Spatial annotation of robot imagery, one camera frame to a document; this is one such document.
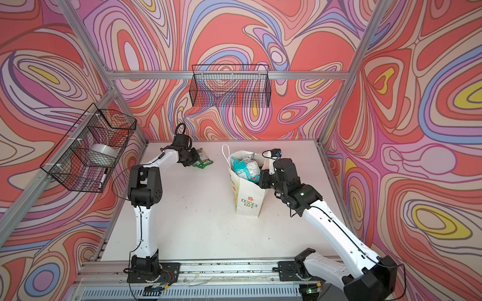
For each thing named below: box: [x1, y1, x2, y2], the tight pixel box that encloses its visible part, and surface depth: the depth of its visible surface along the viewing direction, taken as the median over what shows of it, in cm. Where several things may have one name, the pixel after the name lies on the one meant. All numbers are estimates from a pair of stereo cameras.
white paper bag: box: [222, 144, 270, 217], surface depth 80 cm
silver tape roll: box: [89, 143, 118, 159], surface depth 75 cm
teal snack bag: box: [230, 152, 262, 184], surface depth 81 cm
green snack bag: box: [192, 147, 215, 169], surface depth 107 cm
